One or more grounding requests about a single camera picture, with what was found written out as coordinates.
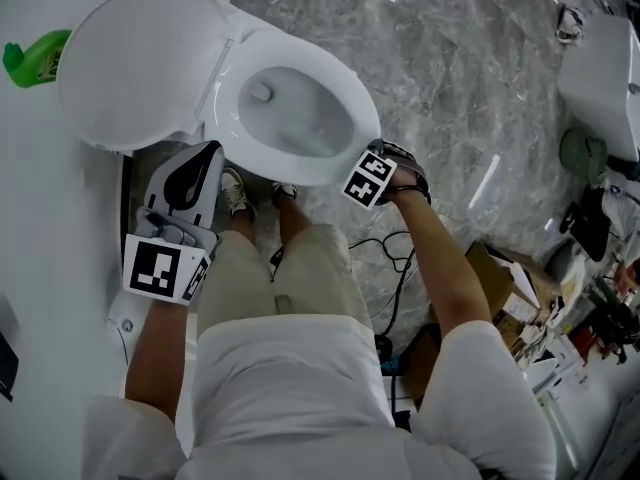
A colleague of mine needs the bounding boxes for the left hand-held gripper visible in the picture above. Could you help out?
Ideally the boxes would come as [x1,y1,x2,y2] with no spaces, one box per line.
[122,140,225,308]

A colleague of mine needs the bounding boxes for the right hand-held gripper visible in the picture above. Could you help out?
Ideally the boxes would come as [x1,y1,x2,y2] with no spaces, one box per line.
[341,138,432,211]

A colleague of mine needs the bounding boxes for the white plastic toilet lid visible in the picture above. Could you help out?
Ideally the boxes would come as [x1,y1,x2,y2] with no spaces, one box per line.
[56,0,237,153]

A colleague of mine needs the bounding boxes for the person's left forearm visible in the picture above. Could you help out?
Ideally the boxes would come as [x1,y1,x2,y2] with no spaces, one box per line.
[123,295,195,425]

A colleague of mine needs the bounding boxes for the person's right forearm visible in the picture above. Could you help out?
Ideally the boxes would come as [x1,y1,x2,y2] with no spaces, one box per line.
[389,190,494,342]

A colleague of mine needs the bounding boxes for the white toilet bowl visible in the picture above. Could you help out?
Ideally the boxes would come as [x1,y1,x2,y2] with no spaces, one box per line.
[174,0,384,188]

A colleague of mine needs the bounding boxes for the white sneaker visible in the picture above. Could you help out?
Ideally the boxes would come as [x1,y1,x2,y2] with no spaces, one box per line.
[270,181,299,210]
[219,166,259,225]

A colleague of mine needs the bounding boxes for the person's left leg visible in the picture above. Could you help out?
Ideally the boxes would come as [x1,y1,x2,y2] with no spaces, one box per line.
[227,210,259,237]

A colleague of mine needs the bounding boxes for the person's leg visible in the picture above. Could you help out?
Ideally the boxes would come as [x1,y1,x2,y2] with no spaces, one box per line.
[227,210,259,237]
[276,195,316,237]

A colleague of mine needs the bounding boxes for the person's right leg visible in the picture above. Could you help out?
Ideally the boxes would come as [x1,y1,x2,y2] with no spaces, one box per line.
[276,195,316,237]

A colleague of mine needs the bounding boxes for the person's beige shorts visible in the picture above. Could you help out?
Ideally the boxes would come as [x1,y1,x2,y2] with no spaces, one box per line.
[197,222,374,339]

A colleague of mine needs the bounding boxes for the brown cardboard box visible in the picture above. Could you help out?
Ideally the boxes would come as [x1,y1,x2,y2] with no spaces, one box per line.
[429,240,544,409]

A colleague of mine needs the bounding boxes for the green plastic bottle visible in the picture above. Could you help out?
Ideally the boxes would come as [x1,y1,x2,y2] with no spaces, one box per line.
[2,28,74,90]

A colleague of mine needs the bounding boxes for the green helmet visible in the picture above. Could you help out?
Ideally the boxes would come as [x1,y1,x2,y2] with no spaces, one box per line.
[559,126,609,188]

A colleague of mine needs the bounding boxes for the person's white shirt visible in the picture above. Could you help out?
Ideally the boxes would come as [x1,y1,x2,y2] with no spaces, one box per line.
[82,315,559,480]

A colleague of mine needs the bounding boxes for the black bag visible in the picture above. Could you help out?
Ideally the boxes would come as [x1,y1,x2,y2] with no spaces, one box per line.
[558,186,612,264]

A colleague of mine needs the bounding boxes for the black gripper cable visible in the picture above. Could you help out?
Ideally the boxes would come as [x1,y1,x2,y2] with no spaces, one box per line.
[348,231,417,342]

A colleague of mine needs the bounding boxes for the white cable bundle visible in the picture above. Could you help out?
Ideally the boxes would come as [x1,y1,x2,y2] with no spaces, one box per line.
[555,2,585,48]

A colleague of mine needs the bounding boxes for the black wall paper holder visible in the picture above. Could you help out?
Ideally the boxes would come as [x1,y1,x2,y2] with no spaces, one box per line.
[0,292,21,403]

